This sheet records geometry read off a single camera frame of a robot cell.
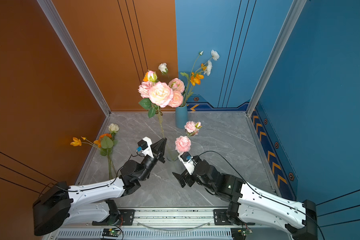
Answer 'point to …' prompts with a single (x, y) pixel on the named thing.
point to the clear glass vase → (172, 154)
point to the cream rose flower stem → (113, 128)
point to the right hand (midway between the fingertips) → (179, 166)
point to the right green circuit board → (240, 233)
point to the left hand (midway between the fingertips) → (165, 138)
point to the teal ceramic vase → (181, 116)
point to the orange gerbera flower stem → (106, 142)
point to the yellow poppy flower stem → (76, 142)
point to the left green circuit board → (113, 232)
